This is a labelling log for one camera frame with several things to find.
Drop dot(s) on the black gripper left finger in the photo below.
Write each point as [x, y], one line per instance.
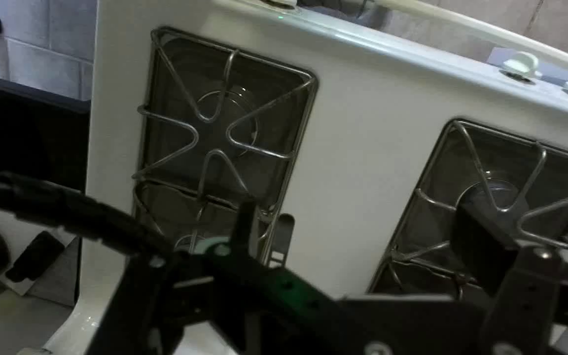
[153, 296]

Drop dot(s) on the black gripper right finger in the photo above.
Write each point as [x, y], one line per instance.
[522, 288]

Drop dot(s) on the small black flat object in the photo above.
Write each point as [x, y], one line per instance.
[35, 257]

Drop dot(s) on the white flat board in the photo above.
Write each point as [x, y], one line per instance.
[9, 322]

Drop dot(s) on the black side table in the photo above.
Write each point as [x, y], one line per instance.
[21, 144]

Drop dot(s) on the white gas stove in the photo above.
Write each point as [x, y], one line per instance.
[364, 130]

